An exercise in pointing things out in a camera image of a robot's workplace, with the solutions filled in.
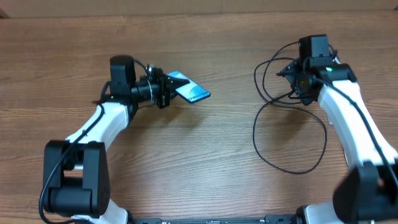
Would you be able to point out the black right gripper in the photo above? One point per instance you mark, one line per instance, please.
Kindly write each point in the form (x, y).
(290, 71)

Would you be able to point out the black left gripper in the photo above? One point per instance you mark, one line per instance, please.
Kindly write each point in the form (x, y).
(166, 87)

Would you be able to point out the blue Galaxy smartphone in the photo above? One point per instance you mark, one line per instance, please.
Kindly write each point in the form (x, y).
(191, 91)

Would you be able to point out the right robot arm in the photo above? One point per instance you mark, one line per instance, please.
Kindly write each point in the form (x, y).
(369, 192)

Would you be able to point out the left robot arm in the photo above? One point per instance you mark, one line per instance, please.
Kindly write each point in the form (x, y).
(76, 183)

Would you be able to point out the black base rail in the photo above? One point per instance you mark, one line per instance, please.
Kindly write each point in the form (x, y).
(268, 219)

